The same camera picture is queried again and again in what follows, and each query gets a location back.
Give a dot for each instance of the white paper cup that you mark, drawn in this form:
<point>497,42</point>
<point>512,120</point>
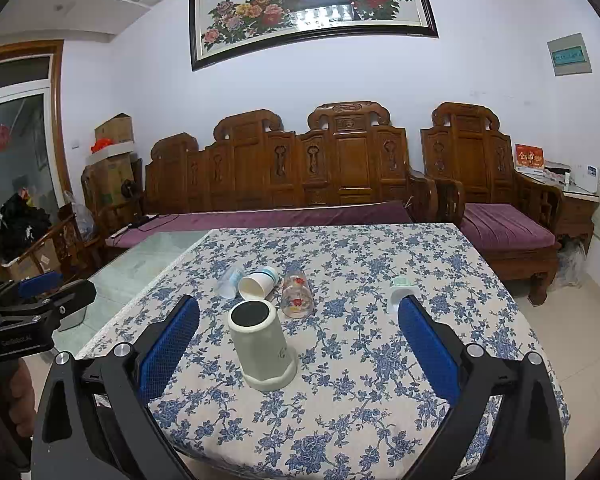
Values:
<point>257,284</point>

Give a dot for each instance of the square purple seat cushion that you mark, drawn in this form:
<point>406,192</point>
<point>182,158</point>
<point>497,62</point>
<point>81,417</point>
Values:
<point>505,227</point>

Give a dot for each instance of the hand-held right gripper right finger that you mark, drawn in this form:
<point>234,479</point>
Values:
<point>427,347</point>

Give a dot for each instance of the small brown cardboard box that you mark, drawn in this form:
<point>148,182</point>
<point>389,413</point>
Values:
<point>115,129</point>

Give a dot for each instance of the large brown cardboard box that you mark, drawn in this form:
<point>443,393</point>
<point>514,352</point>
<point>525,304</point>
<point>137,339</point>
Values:
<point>111,180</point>

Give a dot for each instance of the grey wall electrical panel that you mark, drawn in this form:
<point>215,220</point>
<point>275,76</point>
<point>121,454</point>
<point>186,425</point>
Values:
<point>570,55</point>

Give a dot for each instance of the person's left hand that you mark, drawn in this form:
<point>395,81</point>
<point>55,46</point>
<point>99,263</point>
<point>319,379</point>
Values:
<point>12,400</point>

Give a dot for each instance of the carved wooden sofa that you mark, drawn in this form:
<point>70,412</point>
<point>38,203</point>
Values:
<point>330,165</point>

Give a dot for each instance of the pile of dark clothes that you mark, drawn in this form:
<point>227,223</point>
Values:
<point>17,225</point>

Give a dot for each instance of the long purple sofa cushion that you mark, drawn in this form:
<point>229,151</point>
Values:
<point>260,221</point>

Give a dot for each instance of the white device box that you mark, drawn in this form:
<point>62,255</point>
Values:
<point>586,177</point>

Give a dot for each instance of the glass cup with red print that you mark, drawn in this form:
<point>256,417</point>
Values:
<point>296,292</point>

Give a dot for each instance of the wooden side table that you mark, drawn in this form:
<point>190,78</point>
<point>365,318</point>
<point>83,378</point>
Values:
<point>577,215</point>

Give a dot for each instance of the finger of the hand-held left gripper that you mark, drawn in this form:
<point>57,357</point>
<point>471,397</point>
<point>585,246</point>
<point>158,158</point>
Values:
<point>40,284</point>
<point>72,297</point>

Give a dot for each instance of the wooden framed glass door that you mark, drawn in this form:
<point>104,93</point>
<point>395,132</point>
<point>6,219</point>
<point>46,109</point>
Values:
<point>20,125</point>

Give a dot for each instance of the clear plastic bag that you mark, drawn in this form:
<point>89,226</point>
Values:
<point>572,265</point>

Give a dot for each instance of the red gift box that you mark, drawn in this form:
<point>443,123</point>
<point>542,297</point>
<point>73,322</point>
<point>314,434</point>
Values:
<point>529,159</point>

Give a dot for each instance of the blue floral tablecloth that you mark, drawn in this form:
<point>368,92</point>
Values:
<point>365,410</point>

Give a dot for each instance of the wooden chair with armrests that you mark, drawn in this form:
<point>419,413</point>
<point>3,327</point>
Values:
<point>70,240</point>

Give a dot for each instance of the framed peacock flower painting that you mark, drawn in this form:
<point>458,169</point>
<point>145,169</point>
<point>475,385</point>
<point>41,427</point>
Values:
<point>310,10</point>

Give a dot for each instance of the cream ceramic cup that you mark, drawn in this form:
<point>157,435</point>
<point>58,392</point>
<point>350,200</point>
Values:
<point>262,347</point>

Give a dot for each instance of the carved wooden armchair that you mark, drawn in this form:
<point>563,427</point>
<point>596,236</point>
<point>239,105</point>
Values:
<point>472,165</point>

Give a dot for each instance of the small white and green cup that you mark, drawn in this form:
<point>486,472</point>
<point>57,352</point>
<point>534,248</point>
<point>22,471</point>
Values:
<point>402,291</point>

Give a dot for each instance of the orange plastic bag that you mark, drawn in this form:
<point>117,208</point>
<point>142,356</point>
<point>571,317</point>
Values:
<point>100,146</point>

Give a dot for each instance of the clear plastic cup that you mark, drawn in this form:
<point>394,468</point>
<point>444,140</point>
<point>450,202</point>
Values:
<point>228,282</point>

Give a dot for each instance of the black power strip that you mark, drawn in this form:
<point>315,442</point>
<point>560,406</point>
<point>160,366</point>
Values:
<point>141,221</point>

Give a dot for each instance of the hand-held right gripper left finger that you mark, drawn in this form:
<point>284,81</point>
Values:
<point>170,352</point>

